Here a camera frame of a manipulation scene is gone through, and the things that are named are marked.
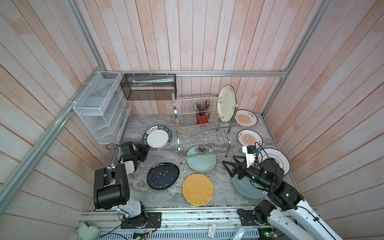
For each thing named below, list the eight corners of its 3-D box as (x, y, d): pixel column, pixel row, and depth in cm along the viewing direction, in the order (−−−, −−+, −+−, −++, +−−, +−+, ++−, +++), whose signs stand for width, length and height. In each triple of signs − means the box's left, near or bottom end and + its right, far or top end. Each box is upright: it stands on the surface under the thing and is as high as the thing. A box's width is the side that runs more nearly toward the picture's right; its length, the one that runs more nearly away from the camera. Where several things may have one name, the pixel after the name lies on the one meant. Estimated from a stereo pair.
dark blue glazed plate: (146, 189, 85) (144, 188, 83) (150, 164, 95) (149, 162, 93) (178, 189, 85) (178, 188, 83) (179, 164, 95) (179, 162, 93)
